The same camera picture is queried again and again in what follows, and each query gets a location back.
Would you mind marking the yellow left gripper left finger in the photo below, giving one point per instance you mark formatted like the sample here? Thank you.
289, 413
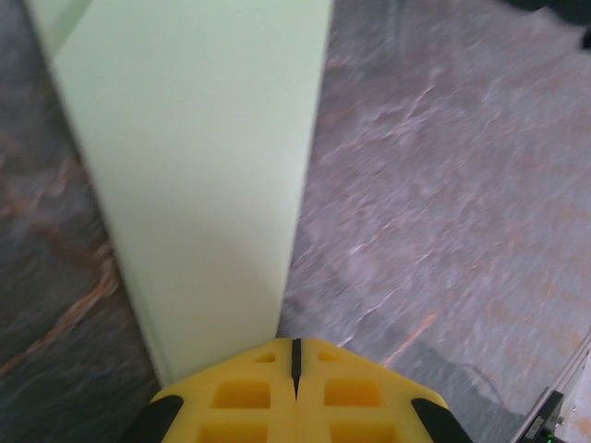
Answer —
240, 401

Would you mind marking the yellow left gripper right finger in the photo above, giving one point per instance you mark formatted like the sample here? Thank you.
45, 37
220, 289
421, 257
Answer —
355, 401

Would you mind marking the pale green paper sheet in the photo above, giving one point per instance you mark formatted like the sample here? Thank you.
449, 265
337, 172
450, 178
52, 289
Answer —
194, 161

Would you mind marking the aluminium cross beam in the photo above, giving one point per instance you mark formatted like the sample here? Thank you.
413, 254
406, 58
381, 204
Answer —
577, 369

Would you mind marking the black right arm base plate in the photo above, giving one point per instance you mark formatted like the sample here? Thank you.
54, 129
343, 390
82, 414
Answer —
542, 417

